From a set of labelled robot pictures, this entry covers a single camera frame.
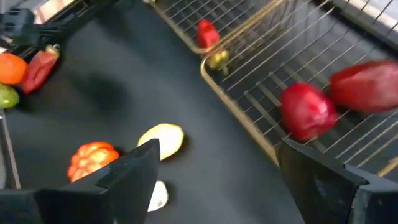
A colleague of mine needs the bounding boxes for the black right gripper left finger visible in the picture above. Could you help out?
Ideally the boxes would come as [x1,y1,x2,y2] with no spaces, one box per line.
[0,138,162,224]

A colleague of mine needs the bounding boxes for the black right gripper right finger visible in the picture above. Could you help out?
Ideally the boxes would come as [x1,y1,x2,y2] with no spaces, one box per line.
[275,138,398,224]

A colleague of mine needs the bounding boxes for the white garlic bulb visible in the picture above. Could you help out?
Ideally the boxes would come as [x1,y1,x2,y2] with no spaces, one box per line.
[147,180,169,213]

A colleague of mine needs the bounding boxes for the orange red plastic pumpkin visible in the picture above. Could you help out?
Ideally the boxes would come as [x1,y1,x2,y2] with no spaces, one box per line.
[67,141,121,184]

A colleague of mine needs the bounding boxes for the red strawberry green top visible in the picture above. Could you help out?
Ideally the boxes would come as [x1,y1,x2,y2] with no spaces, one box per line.
[279,82,339,142]

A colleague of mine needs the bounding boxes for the dark red apple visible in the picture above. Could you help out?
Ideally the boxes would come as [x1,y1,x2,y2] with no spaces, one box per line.
[329,60,398,113]

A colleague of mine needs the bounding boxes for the red chili pepper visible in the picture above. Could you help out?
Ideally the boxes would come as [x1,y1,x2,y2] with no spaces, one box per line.
[21,44,60,95]

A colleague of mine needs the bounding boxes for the large orange round vegetable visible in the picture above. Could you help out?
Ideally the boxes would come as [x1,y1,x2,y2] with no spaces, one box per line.
[0,52,29,86]

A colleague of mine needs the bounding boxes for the red long vegetable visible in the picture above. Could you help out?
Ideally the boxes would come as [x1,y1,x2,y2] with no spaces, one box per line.
[196,19,221,49]

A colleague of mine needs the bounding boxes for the yellow lemon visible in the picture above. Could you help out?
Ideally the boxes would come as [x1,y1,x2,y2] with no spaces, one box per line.
[136,123,185,161]

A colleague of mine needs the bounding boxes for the small yellow green pear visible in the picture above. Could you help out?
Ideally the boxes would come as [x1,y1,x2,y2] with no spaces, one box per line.
[207,49,231,76]

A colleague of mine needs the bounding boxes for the light wood table base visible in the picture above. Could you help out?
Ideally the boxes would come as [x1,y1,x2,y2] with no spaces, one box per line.
[32,0,75,24]

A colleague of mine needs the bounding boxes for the gold rim wire basket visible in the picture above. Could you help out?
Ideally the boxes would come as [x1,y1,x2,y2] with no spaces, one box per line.
[149,0,285,55]
[200,0,398,178]

